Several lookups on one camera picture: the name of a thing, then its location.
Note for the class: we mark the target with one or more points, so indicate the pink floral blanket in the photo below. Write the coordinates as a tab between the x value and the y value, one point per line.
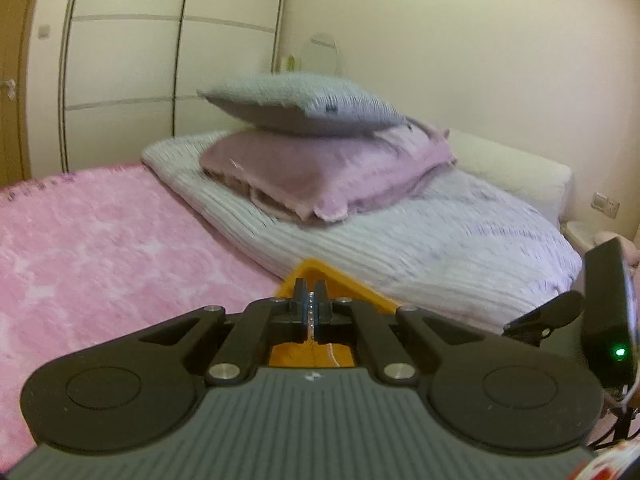
100	240

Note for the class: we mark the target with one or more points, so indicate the white wall socket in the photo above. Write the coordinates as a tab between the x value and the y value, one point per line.
605	205

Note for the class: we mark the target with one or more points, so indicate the grey pillow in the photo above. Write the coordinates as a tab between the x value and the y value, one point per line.
300	100

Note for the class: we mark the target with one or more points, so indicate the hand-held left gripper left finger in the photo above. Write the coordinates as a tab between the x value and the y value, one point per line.
300	310

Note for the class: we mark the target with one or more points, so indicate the white wardrobe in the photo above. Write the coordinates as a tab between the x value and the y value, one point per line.
125	60

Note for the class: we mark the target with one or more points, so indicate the wooden door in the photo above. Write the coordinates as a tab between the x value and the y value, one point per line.
15	135

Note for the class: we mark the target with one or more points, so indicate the grey striped duvet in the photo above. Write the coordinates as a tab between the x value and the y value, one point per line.
400	250

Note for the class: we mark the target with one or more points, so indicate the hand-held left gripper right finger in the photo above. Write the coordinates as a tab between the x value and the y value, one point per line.
322	310

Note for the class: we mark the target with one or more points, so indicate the white light switch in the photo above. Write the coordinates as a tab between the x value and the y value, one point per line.
44	32

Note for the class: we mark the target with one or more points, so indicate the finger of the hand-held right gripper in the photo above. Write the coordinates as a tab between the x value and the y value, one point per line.
550	315

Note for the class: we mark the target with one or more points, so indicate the red white patterned cloth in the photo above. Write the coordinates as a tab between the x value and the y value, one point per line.
610	462

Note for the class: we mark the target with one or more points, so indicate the white bedside table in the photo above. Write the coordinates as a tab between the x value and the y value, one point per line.
577	237

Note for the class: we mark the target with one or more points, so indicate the orange plastic tray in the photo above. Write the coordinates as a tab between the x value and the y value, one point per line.
287	355

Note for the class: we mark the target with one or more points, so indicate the pink pillow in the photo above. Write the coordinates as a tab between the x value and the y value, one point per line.
325	175

